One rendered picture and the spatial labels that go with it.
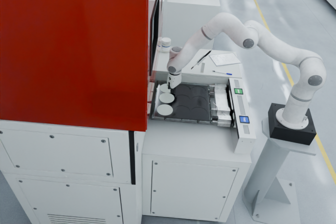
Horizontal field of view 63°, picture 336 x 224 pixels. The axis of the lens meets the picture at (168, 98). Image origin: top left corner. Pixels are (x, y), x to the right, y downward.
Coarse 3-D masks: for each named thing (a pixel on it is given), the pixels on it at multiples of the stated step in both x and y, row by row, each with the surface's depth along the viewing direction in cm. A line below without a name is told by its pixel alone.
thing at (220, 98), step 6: (216, 90) 194; (222, 90) 194; (216, 96) 189; (222, 96) 189; (216, 102) 184; (222, 102) 184; (216, 114) 177; (222, 114) 176; (228, 114) 176; (228, 126) 171
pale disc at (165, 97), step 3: (162, 93) 185; (165, 93) 185; (168, 93) 185; (159, 96) 182; (162, 96) 182; (165, 96) 182; (168, 96) 183; (171, 96) 183; (162, 99) 180; (165, 99) 180; (168, 99) 180; (171, 99) 181; (165, 102) 178; (168, 102) 178
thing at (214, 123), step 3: (162, 120) 177; (165, 120) 176; (168, 120) 176; (171, 120) 176; (174, 120) 176; (177, 120) 176; (213, 120) 175; (198, 123) 176; (201, 123) 176; (204, 123) 176; (207, 123) 176; (210, 123) 176; (213, 123) 176; (216, 123) 175
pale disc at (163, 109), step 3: (159, 105) 176; (162, 105) 176; (165, 105) 176; (168, 105) 176; (159, 108) 174; (162, 108) 174; (165, 108) 174; (168, 108) 174; (171, 108) 174; (159, 111) 172; (162, 111) 172; (165, 111) 172; (168, 111) 172; (171, 111) 172; (162, 114) 170; (165, 114) 170; (168, 114) 170
